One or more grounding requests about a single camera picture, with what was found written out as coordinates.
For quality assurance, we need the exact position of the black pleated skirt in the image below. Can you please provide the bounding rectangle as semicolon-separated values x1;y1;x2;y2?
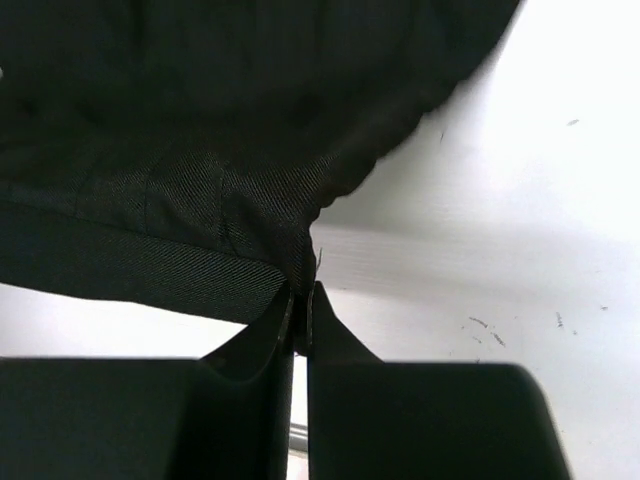
1;1;519;324

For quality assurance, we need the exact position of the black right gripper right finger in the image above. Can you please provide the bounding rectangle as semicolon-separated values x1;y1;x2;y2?
306;285;570;479

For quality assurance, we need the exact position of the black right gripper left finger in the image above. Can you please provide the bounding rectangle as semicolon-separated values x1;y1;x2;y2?
1;289;294;479

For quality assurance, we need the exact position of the aluminium table edge rail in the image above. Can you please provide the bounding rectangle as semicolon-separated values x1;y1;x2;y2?
289;423;309;453

